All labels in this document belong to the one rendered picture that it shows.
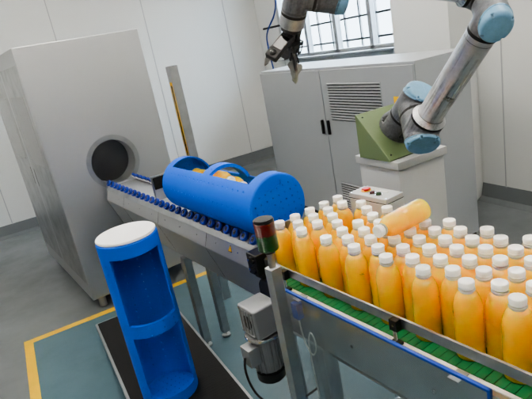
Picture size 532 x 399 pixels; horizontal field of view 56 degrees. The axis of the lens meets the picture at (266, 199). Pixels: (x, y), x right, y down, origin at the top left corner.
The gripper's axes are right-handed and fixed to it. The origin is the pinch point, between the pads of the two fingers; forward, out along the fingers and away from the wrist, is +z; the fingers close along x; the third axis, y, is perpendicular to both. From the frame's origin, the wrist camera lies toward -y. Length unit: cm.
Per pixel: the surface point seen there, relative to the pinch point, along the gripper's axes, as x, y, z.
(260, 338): -50, -63, 56
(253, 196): -14.2, -25.9, 37.7
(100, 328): 64, -60, 208
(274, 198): -19.1, -17.8, 41.4
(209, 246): 6, -26, 91
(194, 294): 18, -22, 158
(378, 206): -56, -1, 30
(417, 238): -76, -31, 2
